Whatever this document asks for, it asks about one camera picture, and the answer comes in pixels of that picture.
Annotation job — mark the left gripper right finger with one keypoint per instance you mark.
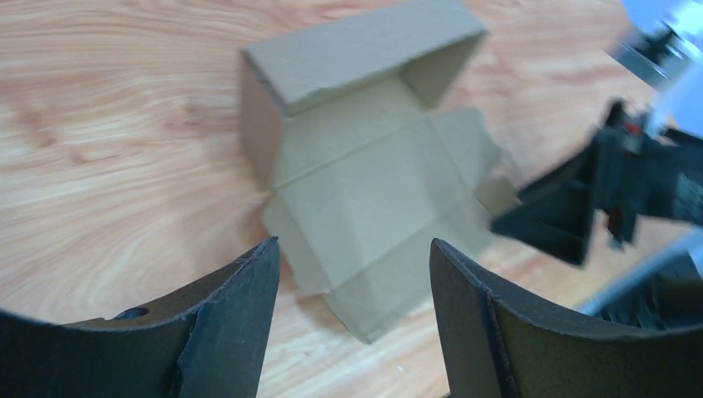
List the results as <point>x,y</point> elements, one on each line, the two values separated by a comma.
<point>501,340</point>

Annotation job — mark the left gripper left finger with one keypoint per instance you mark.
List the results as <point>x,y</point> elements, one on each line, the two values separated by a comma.
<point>205,339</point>

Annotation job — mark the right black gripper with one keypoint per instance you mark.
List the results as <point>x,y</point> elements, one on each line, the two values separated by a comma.
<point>627,174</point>

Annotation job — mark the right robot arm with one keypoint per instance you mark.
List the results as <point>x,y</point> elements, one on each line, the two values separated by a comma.
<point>664,55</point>

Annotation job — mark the brown cardboard box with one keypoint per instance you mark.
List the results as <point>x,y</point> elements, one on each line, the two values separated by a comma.
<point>339,122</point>

